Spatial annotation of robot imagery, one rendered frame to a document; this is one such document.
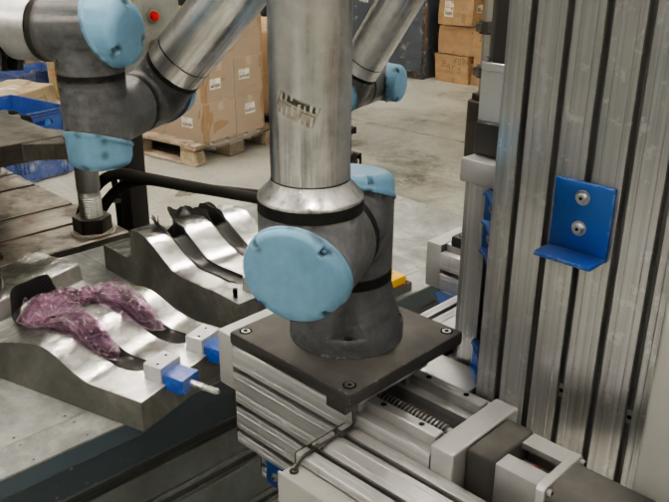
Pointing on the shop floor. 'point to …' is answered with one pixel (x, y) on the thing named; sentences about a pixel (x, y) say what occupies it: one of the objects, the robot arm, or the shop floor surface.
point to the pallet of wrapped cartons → (221, 108)
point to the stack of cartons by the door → (459, 41)
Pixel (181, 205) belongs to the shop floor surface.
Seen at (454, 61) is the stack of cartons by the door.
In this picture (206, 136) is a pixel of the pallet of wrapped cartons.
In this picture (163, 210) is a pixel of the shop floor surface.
